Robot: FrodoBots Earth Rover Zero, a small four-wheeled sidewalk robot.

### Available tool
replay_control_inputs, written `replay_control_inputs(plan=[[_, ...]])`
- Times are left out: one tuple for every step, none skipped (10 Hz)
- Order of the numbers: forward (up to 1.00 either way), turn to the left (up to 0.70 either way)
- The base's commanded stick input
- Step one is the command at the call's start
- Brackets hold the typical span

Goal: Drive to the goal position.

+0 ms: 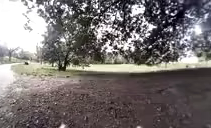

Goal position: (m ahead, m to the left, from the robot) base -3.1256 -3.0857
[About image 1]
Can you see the large dark leafy tree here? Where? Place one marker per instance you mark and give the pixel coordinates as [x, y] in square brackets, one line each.
[63, 63]

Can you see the robot's own part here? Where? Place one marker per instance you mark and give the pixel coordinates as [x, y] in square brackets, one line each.
[62, 126]

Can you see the row of distant trees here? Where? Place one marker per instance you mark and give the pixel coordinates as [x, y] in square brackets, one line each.
[26, 55]

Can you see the bare tree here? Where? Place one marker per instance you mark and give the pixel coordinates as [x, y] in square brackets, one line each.
[10, 53]

